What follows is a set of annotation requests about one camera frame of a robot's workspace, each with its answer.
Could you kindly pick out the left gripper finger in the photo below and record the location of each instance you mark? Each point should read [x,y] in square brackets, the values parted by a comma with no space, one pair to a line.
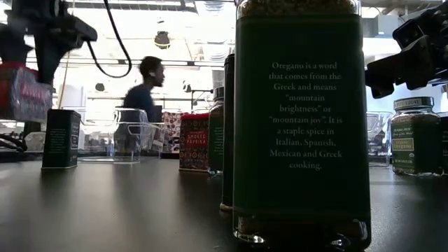
[49,56]
[15,43]

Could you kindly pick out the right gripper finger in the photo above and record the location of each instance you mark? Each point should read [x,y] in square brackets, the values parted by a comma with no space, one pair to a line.
[406,66]

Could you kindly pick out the smoked paprika tin red lid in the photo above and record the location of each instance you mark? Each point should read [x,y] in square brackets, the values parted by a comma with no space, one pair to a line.
[24,98]
[194,147]

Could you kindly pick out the oregano glass spice jar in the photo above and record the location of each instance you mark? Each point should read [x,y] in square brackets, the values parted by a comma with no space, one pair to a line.
[216,140]
[414,140]
[301,105]

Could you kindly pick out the black ceiling spotlight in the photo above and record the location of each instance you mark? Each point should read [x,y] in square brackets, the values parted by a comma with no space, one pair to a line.
[187,87]
[100,87]

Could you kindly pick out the black chair back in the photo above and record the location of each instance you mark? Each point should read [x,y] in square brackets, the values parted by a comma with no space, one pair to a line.
[31,129]

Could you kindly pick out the clear plastic bin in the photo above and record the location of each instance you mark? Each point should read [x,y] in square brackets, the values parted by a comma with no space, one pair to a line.
[379,140]
[147,140]

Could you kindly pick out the grey crumpled cover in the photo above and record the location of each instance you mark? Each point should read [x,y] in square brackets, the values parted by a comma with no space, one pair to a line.
[35,141]

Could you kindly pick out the person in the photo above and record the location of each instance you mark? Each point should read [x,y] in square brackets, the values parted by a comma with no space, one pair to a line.
[141,98]

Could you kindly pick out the black dome ceiling lamp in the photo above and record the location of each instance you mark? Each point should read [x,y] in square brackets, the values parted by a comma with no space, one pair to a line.
[162,40]

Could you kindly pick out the red white patterned cloth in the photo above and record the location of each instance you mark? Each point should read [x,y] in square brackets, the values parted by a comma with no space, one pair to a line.
[172,133]

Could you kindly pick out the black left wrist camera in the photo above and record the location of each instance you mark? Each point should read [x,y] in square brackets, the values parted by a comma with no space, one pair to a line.
[78,31]

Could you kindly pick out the black frame strut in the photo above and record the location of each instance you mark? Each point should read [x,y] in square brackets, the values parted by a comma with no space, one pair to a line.
[12,143]

